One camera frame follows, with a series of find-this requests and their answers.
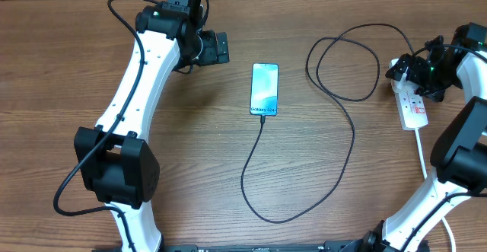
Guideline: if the black charging cable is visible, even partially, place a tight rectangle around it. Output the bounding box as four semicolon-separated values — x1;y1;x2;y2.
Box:
240;23;415;225

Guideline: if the blue screen smartphone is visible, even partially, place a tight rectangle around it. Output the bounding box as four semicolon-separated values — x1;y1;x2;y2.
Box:
250;63;279;116

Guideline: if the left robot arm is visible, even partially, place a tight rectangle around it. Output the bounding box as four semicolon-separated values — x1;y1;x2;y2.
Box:
74;0;230;251

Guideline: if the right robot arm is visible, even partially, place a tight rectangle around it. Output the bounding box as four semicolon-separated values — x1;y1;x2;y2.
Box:
343;23;486;251

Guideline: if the white power strip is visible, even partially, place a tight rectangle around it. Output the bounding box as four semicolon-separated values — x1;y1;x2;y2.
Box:
388;58;429;132

